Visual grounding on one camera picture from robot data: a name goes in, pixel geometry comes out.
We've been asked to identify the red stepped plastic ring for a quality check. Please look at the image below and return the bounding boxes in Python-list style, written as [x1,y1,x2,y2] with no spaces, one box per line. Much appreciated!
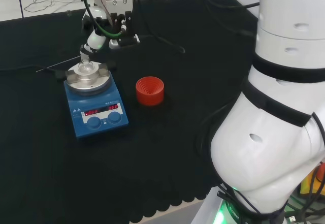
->
[135,76,165,107]

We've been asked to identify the clear round-bottom flask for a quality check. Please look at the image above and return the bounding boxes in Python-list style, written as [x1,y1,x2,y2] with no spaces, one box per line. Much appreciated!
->
[77,59,96,79]

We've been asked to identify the black heater power cable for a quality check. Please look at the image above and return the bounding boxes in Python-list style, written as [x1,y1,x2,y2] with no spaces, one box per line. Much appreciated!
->
[0,65,64,79]

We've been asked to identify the grey flask clamp black knobs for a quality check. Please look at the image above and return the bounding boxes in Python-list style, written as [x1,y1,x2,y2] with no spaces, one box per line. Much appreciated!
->
[54,61,118,82]

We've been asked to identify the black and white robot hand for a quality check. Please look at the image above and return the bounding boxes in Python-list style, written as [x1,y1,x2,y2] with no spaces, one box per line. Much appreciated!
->
[80,6,134,57]

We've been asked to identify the black bench cloth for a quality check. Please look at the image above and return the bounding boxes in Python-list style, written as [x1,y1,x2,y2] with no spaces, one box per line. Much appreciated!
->
[0,0,260,224]

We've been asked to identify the heater with blue base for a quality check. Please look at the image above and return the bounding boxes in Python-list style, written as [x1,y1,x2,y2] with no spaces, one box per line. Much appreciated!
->
[63,63,130,141]

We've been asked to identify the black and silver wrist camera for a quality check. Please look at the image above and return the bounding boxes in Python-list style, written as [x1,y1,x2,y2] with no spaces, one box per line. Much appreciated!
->
[108,34,141,50]

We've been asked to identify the yellow stop button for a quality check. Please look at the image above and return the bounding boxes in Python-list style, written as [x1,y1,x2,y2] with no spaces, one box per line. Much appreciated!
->
[299,161,325,197]

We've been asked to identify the thin glass rod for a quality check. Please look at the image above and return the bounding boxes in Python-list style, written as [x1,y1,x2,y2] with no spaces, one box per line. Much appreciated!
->
[35,55,82,73]

